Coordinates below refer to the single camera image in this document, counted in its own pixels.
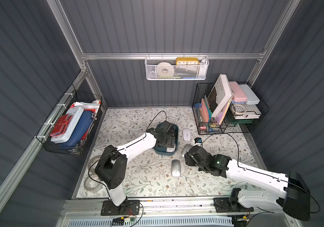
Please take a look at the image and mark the light blue pencil case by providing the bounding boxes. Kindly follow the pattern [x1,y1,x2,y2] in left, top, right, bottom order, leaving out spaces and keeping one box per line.
[239,84,260,105]

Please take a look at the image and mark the pink folders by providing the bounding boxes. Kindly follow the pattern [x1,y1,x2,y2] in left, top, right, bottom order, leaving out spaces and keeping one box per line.
[200,95,212,123]

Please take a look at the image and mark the pink pencil case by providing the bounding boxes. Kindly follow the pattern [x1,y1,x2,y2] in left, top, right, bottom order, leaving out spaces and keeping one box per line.
[229,81,248,103]

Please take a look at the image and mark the black wire desk organizer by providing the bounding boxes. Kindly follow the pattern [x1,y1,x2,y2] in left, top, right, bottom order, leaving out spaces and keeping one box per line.
[192,83,269,135]

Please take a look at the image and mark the white logo mouse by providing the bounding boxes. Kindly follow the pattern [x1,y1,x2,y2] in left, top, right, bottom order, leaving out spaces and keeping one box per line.
[166,144,176,153]

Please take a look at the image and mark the black wire side basket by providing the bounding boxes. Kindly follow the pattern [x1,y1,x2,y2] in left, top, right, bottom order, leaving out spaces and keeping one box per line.
[36,85,103,156]

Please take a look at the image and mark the white tape roll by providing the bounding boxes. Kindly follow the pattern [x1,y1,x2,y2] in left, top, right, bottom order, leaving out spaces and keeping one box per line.
[156,62,175,78]

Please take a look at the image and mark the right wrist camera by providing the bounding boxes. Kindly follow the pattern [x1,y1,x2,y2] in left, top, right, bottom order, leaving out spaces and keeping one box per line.
[194,137,203,147]

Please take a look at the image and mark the small tape ring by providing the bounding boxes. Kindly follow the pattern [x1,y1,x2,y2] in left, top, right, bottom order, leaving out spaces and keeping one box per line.
[232,103,247,115]

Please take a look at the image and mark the silver grey mouse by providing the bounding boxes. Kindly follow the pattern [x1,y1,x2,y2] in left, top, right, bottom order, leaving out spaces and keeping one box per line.
[171,159,181,177]

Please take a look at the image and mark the white tablet board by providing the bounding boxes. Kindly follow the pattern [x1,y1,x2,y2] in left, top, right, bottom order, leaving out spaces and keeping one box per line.
[207,74,233,118]

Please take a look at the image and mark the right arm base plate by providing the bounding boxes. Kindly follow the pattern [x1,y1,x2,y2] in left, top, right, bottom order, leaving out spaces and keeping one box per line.
[213,197,254,213]

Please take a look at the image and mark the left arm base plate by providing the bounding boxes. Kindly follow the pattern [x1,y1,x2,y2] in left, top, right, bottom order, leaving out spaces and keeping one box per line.
[100,200,141,216]

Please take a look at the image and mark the navy blue case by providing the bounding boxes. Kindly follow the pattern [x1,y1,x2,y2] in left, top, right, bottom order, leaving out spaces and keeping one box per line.
[58,110,94,150]

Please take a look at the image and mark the white wire wall basket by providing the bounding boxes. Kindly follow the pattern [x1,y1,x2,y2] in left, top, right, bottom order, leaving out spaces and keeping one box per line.
[144,55,210,80]

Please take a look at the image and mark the teal plastic storage box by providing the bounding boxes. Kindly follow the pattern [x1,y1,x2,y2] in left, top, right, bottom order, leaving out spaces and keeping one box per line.
[154,124,179,156]

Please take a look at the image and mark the white flat case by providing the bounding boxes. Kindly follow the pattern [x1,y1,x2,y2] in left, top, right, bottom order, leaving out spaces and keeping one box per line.
[50,107,84,143]

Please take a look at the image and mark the red wallet pouch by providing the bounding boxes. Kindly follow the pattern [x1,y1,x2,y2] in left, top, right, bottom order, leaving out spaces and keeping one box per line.
[50,114,73,137]

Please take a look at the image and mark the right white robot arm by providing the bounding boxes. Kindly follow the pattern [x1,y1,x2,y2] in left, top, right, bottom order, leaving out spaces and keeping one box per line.
[182,144,311,221]

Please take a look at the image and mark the white slim mouse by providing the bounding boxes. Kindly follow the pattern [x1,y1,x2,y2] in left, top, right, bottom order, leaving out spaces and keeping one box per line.
[182,128,192,141]

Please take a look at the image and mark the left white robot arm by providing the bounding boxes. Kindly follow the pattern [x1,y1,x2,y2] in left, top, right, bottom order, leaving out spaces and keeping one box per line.
[95,121,179,207]

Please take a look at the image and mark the yellow clock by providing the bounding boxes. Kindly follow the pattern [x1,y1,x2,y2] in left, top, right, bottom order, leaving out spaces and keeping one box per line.
[176,57,199,65]

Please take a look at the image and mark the clear tape roll lower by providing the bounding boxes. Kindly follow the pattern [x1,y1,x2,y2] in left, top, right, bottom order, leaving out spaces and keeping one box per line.
[84,174,106,194]

